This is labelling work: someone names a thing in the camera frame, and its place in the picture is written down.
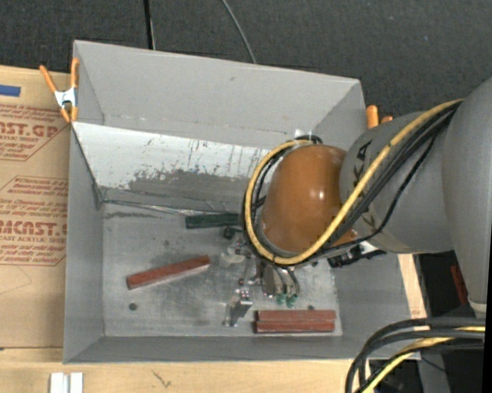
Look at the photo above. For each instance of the brown cardboard board, red print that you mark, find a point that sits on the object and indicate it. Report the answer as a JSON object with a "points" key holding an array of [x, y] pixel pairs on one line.
{"points": [[26, 218]]}

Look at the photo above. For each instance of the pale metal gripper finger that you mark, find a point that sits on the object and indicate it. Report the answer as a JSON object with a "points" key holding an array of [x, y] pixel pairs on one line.
{"points": [[235, 258], [238, 306]]}

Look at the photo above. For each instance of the dark green flat block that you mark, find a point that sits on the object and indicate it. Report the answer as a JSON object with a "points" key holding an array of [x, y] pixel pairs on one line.
{"points": [[210, 221]]}

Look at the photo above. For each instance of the red-brown flat block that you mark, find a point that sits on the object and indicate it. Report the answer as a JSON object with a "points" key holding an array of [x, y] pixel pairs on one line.
{"points": [[296, 314], [293, 328], [167, 272]]}

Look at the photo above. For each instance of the black cylinder on white bracket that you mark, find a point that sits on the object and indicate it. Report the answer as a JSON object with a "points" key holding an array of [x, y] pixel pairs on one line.
{"points": [[344, 259]]}

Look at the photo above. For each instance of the grey metal bin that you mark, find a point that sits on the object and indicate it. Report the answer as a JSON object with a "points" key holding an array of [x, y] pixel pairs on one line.
{"points": [[172, 102]]}

